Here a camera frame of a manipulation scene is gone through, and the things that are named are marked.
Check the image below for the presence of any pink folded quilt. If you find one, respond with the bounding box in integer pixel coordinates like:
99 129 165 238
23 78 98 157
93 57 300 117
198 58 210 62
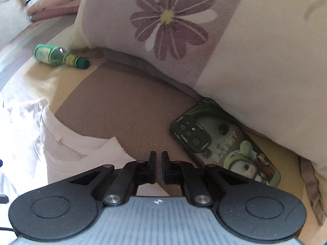
27 0 81 22

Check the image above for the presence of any smartphone with rabbit case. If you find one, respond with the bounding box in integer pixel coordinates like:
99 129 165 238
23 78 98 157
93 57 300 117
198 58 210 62
170 98 280 187

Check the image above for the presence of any white printed t-shirt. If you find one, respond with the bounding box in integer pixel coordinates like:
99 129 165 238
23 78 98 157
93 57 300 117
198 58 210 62
0 98 169 200

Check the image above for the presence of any green glass bottle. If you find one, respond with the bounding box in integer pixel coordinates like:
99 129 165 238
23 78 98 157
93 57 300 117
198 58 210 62
33 44 90 69

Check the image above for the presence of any floral pillow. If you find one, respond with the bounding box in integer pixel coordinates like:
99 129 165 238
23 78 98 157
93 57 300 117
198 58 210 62
69 0 326 175

